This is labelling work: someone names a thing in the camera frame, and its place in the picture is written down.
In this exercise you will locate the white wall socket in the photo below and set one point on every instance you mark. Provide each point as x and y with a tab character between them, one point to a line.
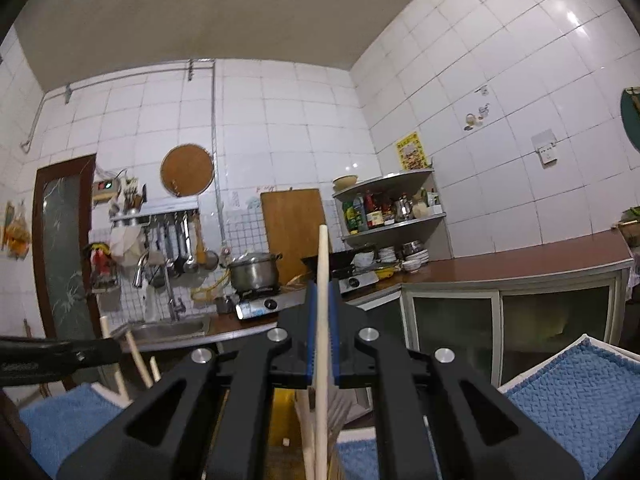
544	144

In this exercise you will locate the yellow perforated utensil holder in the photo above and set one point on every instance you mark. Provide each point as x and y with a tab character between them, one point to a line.
284	455

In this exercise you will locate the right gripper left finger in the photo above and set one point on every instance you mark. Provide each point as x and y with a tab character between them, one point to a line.
208	417

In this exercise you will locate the yellow wall poster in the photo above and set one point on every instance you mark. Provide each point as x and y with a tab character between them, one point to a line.
411	153

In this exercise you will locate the steel sink faucet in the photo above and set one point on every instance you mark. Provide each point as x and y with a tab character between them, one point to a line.
149	258

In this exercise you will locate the kitchen counter with cabinets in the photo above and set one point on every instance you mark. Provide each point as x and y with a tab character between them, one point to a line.
508	311

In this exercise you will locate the dark wooden glass door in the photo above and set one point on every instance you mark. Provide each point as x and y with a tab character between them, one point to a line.
61	223

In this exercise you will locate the steel gas stove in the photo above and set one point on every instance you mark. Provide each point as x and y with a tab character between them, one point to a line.
265	304

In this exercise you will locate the wooden cutting board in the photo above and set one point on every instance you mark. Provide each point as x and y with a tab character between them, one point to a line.
292	219

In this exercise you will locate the steel kitchen sink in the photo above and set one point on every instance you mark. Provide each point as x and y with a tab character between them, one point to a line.
166	330

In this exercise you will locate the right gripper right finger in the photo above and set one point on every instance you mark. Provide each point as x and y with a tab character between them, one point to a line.
437	418

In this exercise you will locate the steel cooking pot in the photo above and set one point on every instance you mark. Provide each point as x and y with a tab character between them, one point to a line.
254	271

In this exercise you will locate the corner steel shelf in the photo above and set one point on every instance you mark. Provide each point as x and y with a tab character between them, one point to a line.
396	210

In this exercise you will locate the green round wall board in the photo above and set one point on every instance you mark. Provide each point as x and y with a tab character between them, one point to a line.
630	112

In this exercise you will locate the round woven tray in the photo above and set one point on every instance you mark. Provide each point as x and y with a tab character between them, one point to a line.
187	170

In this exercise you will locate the blue knitted table cloth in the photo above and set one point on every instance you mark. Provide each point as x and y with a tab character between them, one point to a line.
585	397

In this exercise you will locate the steel hanging utensil rack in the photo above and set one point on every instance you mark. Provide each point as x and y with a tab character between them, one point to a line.
154	208

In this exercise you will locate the black wok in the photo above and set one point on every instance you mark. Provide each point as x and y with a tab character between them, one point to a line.
340	263

